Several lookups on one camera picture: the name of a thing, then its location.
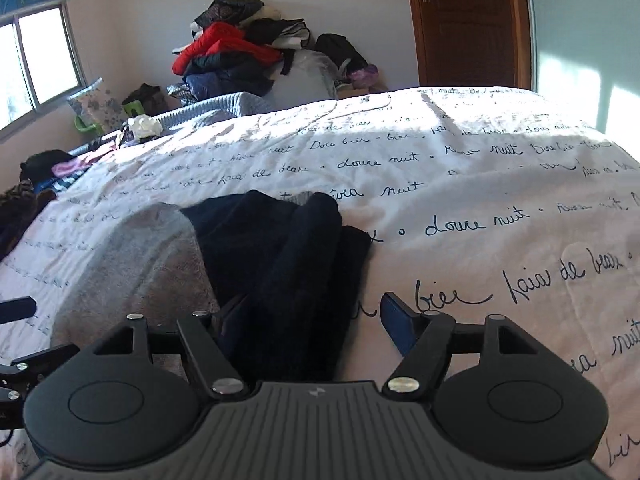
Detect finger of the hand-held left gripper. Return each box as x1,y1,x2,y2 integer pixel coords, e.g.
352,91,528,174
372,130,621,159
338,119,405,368
0,344,81,406
0,297,39,322

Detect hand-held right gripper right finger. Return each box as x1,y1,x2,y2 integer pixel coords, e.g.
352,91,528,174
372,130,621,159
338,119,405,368
380,291,538,401

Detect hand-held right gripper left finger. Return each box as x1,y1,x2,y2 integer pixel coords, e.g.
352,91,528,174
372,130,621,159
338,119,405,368
92,294,251,401

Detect black knit garment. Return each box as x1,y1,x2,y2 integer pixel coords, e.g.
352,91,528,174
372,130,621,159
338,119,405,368
179,190,373,383

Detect grey knit garment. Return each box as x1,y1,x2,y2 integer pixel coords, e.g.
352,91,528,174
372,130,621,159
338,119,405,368
50,191,321,376

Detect black and white clothes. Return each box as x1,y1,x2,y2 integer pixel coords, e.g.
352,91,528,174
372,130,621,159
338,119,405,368
240,17,311,76

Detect brown animal print cloth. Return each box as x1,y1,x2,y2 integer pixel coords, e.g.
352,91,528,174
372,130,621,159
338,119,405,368
0,182,58,261

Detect black cloth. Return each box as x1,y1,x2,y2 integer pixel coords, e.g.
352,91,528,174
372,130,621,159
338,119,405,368
20,149,76,181

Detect pink cloth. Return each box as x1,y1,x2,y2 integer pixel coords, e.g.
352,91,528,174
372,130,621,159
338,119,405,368
52,152,118,178

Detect white crumpled cloth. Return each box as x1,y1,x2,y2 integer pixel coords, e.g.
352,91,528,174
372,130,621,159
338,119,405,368
122,115,163,142

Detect floral pillow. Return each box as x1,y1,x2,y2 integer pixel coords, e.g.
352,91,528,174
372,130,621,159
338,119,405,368
66,77,130,136

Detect blue quilted blanket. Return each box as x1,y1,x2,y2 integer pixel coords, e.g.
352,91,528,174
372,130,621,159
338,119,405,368
70,91,281,158

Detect green plastic item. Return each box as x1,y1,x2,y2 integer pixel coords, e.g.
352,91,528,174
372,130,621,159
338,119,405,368
74,100,146,137

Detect black bag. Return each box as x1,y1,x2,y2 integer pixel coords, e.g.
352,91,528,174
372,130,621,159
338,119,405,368
121,83,168,116

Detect navy jacket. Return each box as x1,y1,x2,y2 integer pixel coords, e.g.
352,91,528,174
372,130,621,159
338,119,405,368
182,55,276,98

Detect purple bag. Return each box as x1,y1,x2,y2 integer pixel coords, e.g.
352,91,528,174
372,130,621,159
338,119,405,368
347,63,381,88

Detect window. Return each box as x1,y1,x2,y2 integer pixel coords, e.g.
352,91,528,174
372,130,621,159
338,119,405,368
0,2,86,136

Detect light grey bundle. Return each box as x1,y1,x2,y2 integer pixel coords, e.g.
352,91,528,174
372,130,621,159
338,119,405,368
272,49,338,108

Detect black backpack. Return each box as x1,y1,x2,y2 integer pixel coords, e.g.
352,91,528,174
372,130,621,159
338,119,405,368
315,33,371,73

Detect red jacket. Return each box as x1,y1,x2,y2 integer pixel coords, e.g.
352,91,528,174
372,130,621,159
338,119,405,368
172,21,281,76

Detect wooden door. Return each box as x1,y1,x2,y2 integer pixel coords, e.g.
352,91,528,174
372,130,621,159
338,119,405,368
402,0,533,92

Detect dark quilted jacket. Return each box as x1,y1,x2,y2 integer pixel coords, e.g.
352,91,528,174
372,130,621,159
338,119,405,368
192,0,266,31

